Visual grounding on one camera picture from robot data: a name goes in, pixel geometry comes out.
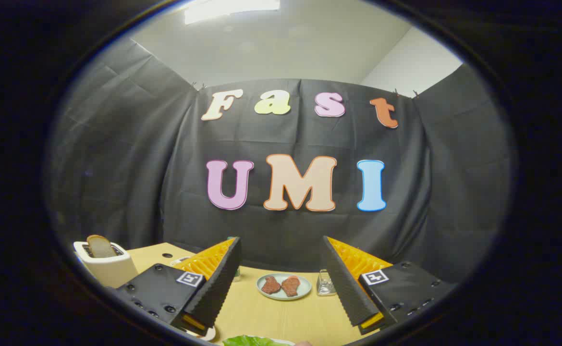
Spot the wire mesh basket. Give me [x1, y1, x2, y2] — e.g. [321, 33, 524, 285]
[317, 269, 337, 296]

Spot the beige round plate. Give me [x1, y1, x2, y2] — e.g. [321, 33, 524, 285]
[187, 326, 217, 342]

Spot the white toaster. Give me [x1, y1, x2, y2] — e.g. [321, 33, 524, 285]
[73, 240, 139, 288]

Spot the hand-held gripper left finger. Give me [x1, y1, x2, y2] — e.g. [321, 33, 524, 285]
[106, 236, 242, 337]

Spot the plain bread slice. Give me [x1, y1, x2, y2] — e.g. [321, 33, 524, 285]
[87, 235, 117, 258]

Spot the black backdrop cloth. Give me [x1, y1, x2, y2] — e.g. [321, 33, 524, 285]
[46, 38, 512, 284]

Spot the pale green oval plate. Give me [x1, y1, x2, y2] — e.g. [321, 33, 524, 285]
[256, 273, 312, 301]

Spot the green lettuce leaf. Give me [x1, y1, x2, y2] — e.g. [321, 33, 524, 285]
[222, 335, 287, 346]

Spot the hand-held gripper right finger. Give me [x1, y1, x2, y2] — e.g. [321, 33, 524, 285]
[320, 235, 457, 336]

